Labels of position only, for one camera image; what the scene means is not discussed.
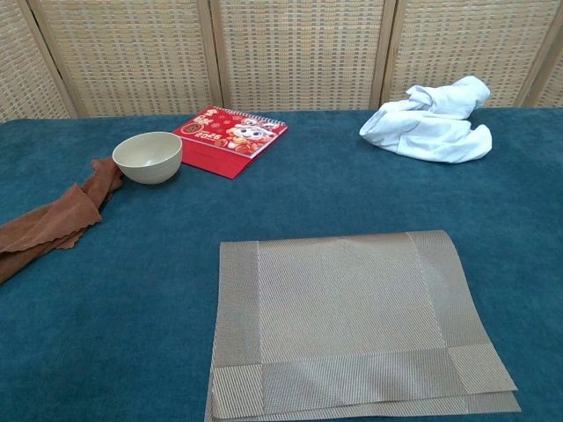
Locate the silver woven placemat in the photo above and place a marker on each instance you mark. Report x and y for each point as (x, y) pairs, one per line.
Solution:
(343, 307)

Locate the cream bowl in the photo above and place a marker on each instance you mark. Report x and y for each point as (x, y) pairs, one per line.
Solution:
(149, 173)

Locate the red desk calendar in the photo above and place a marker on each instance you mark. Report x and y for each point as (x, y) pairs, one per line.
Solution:
(228, 132)

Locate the woven bamboo folding screen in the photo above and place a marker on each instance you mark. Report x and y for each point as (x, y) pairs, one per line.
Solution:
(299, 53)

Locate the white crumpled cloth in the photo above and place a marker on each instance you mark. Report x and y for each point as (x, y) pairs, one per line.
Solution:
(422, 132)

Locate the teal table cover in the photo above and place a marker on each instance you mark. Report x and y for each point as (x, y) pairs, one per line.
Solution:
(132, 307)

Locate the brown cloth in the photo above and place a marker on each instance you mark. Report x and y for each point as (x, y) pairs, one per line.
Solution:
(53, 220)

